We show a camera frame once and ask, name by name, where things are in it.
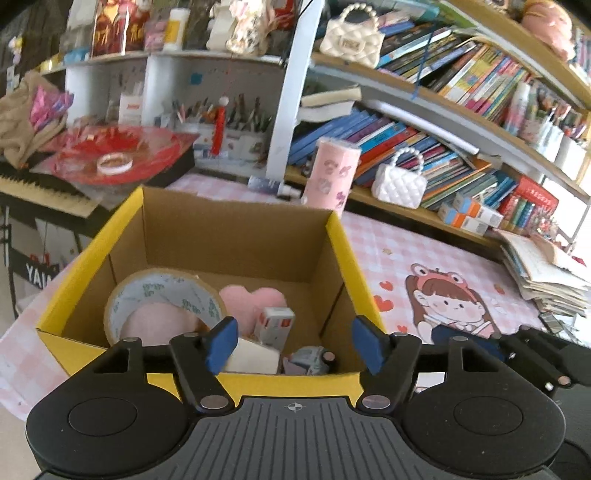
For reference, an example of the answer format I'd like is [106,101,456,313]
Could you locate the white yellow bottle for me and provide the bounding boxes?
[162,8,188,51]

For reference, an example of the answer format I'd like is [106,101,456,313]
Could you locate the dark small bottle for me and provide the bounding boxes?
[247,175,302,200]

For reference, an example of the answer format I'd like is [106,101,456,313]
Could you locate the pile of lying books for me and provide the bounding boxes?
[299,86,364,124]

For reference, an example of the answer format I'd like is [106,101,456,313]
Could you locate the pink packets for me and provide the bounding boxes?
[143,17,168,51]

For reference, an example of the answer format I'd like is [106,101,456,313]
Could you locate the blue ribbon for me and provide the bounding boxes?
[412,27,438,99]

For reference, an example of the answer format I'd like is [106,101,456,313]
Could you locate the white quilted handbag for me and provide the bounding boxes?
[371,147,428,209]

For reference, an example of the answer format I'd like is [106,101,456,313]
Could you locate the yellow cardboard box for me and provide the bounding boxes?
[35,185,387,410]

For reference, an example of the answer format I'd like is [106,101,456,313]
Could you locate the beige crumpled cloth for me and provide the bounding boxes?
[0,71,71,168]

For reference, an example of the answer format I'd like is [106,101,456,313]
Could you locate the pink checked printed tablecloth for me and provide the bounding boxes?
[0,172,555,422]

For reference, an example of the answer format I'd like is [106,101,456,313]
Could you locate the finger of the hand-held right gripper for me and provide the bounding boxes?
[517,325,591,358]
[498,336,574,394]

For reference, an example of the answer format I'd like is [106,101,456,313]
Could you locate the white wooden bookshelf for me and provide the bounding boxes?
[39,0,591,252]

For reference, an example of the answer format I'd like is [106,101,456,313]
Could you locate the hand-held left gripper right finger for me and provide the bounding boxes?
[351,315,509,415]

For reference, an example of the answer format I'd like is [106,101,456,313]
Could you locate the yellow packing tape roll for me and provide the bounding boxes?
[103,270,228,348]

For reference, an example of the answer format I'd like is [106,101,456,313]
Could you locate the row of colourful books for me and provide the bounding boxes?
[288,107,519,212]
[378,27,533,126]

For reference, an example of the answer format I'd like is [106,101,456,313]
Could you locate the black electronic keyboard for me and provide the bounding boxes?
[0,163,101,221]

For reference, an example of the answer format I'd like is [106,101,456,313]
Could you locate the pale printed bottle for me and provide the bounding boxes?
[503,82,530,136]

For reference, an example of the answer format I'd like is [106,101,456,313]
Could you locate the grey toy car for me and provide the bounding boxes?
[287,346,339,375]

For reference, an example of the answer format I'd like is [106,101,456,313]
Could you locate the red plastic bag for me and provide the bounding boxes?
[45,124,195,186]

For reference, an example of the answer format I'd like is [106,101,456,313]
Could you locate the cream quilted handbag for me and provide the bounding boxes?
[319,3,385,70]

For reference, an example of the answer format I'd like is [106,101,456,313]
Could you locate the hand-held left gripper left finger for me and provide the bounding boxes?
[85,316,240,415]

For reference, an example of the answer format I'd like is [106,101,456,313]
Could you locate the small cartoon figurines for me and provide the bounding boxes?
[530,216,574,246]

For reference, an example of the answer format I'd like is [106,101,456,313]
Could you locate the desk organiser with pens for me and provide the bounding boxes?
[172,93,274,163]

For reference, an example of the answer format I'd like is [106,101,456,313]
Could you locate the red gold gift bag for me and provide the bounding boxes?
[91,0,151,55]

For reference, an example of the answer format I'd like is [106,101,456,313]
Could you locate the black keyboard stand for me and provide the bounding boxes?
[0,220,81,292]

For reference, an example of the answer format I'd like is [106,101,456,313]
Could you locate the pink cylinder container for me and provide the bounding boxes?
[302,138,362,220]

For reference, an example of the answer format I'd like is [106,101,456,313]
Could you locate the small white tape roll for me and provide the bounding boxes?
[96,154,134,175]

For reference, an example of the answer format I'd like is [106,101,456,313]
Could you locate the white pen holders with pens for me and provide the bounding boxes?
[517,82,591,172]

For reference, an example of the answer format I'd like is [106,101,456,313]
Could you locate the red boxed book set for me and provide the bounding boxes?
[496,177,560,237]

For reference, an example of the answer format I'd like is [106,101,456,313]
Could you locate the white pink doll figurine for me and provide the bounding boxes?
[206,0,274,57]

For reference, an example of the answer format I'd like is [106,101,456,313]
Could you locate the pink heart plush toy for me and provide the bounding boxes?
[218,285,290,339]

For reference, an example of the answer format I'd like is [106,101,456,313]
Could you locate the stack of papers and notebooks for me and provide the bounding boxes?
[498,228,591,318]

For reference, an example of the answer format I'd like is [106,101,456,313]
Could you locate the white box red label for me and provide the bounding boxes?
[119,92,145,125]

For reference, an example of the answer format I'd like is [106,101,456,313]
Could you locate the red tassel ornament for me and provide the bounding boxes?
[211,95,230,158]

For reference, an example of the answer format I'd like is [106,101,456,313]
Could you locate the orange blue white carton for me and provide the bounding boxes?
[437,205,491,236]
[454,193,504,227]

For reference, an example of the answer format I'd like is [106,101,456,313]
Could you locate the large pink plush toy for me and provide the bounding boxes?
[521,0,576,62]

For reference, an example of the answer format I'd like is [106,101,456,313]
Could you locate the pink shiny wrapper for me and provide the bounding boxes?
[29,85,75,133]

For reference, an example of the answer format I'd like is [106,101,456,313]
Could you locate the black smartphone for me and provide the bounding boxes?
[539,311,572,334]

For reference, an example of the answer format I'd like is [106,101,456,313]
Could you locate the pink pig plush toy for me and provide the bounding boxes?
[121,302,205,343]

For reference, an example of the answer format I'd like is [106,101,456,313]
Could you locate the white charger plug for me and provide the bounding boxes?
[223,338,283,375]

